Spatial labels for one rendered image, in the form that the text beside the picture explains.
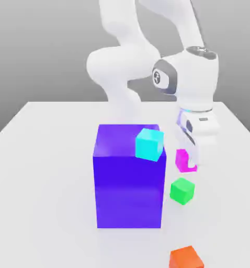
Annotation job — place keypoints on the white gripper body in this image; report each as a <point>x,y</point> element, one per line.
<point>187,144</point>

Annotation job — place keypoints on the small magenta cube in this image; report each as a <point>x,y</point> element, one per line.
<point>181,160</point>

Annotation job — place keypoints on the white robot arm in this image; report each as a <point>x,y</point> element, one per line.
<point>120,67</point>

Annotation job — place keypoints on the small cyan cube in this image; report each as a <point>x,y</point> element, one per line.
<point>148,146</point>

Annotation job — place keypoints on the small green cube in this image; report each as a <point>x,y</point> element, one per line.
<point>182,191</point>

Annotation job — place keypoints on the small orange cube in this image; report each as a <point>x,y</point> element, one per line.
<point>185,258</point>

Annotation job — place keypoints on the large blue box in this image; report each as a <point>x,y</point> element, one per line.
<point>128,188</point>

